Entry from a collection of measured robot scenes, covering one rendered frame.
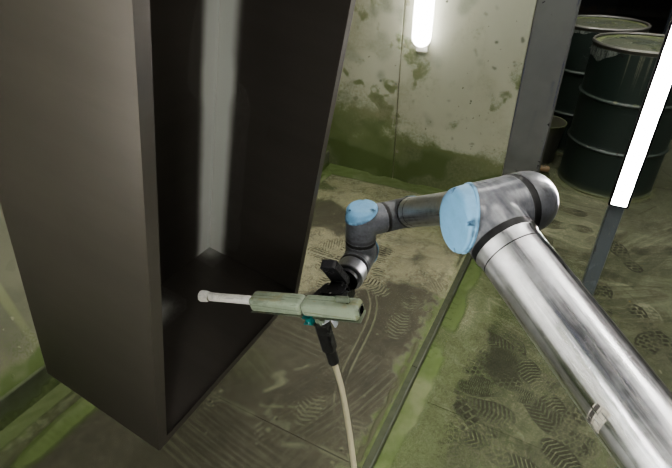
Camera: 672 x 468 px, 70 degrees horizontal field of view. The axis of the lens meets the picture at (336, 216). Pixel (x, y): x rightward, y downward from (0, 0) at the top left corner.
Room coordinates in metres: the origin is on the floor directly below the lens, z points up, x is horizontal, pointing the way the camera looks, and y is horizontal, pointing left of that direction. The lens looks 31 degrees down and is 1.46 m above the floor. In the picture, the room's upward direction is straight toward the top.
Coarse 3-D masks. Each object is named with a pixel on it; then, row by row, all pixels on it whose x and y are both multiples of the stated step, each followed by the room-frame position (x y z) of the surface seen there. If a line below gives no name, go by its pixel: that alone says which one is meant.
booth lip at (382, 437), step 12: (468, 252) 1.97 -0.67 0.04; (468, 264) 1.88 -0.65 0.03; (456, 276) 1.78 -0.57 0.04; (456, 288) 1.69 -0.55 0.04; (444, 300) 1.61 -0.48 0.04; (444, 312) 1.53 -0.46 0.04; (432, 324) 1.46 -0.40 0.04; (432, 336) 1.39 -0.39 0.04; (420, 360) 1.27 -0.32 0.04; (408, 384) 1.16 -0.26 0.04; (396, 408) 1.06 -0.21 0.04; (384, 432) 0.97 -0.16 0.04; (384, 444) 0.94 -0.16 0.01; (372, 456) 0.88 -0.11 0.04
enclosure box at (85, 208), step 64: (0, 0) 0.66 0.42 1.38; (64, 0) 0.60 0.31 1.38; (128, 0) 0.56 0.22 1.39; (192, 0) 1.17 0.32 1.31; (256, 0) 1.21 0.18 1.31; (320, 0) 1.13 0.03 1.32; (0, 64) 0.68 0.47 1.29; (64, 64) 0.62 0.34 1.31; (128, 64) 0.57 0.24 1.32; (192, 64) 1.18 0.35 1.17; (256, 64) 1.21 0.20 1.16; (320, 64) 1.13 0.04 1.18; (0, 128) 0.71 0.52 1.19; (64, 128) 0.63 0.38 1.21; (128, 128) 0.58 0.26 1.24; (192, 128) 1.20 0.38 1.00; (256, 128) 1.22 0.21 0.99; (320, 128) 1.13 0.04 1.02; (0, 192) 0.74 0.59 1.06; (64, 192) 0.66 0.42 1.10; (128, 192) 0.59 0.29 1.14; (192, 192) 1.22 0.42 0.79; (256, 192) 1.23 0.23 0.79; (64, 256) 0.68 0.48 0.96; (128, 256) 0.60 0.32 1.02; (192, 256) 1.25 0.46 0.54; (256, 256) 1.24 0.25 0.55; (64, 320) 0.72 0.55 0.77; (128, 320) 0.62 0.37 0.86; (192, 320) 1.01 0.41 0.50; (256, 320) 1.04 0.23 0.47; (64, 384) 0.76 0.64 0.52; (128, 384) 0.65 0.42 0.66; (192, 384) 0.81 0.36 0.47
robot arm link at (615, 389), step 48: (480, 192) 0.70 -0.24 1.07; (528, 192) 0.72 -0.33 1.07; (480, 240) 0.65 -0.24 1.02; (528, 240) 0.62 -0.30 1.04; (528, 288) 0.55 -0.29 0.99; (576, 288) 0.54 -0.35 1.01; (576, 336) 0.47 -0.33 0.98; (624, 336) 0.48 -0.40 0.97; (576, 384) 0.43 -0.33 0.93; (624, 384) 0.41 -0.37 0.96; (624, 432) 0.37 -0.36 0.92
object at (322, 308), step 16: (256, 304) 0.93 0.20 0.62; (272, 304) 0.92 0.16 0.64; (288, 304) 0.90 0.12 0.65; (304, 304) 0.89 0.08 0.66; (320, 304) 0.87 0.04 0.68; (336, 304) 0.86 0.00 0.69; (352, 304) 0.85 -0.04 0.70; (320, 320) 0.87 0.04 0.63; (336, 320) 0.85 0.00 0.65; (352, 320) 0.84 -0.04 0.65; (320, 336) 0.88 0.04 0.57; (336, 352) 0.88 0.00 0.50
